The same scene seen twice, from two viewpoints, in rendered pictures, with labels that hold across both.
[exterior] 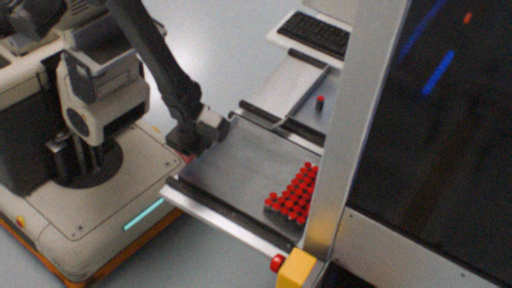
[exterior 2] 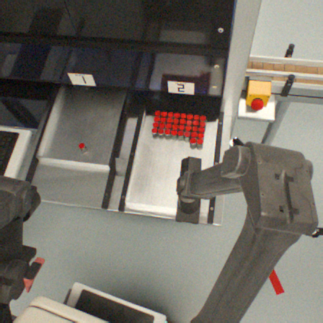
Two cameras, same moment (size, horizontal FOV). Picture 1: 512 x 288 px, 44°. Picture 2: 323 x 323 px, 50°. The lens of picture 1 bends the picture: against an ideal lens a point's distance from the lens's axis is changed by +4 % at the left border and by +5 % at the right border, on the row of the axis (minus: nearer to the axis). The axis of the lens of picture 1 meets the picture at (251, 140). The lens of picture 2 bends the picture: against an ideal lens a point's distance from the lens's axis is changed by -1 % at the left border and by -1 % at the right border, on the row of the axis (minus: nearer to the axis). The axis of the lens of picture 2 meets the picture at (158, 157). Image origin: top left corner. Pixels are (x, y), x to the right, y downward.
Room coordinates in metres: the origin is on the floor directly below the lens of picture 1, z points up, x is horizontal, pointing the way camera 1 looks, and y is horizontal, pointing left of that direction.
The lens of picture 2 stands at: (1.10, 0.43, 1.96)
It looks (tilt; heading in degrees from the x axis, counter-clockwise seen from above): 65 degrees down; 261
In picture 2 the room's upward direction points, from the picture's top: 11 degrees counter-clockwise
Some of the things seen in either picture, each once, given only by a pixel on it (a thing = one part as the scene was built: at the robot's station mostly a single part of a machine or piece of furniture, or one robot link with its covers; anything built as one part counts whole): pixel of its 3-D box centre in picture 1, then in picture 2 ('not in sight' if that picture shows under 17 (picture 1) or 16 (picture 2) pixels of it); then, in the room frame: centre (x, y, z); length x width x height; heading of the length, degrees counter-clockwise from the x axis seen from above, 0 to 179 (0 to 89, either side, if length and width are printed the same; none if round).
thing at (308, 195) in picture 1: (307, 198); (179, 125); (0.91, -0.15, 0.90); 0.18 x 0.02 x 0.05; 151
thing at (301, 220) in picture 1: (315, 203); (180, 119); (0.90, -0.17, 0.90); 0.18 x 0.02 x 0.05; 151
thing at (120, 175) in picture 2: (262, 116); (117, 181); (1.17, -0.03, 0.91); 0.14 x 0.03 x 0.06; 62
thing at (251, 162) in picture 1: (261, 176); (174, 160); (0.97, -0.04, 0.90); 0.34 x 0.26 x 0.04; 61
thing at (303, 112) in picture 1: (359, 116); (85, 120); (1.22, -0.30, 0.90); 0.34 x 0.26 x 0.04; 62
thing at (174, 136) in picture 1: (189, 132); (188, 202); (0.99, 0.15, 1.01); 0.10 x 0.07 x 0.07; 62
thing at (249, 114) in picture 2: not in sight; (256, 103); (0.61, -0.15, 0.87); 0.14 x 0.13 x 0.02; 62
